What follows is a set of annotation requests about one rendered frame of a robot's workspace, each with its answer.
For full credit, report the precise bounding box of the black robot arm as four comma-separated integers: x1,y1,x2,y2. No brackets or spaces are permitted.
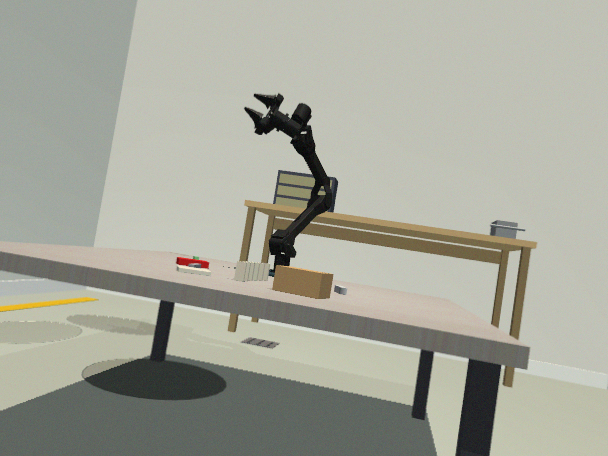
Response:
269,103,332,273

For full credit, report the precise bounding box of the red flat block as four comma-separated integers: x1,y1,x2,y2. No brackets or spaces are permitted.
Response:
176,257,209,268

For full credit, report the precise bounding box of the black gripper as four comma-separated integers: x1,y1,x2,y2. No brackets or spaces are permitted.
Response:
244,94,290,135

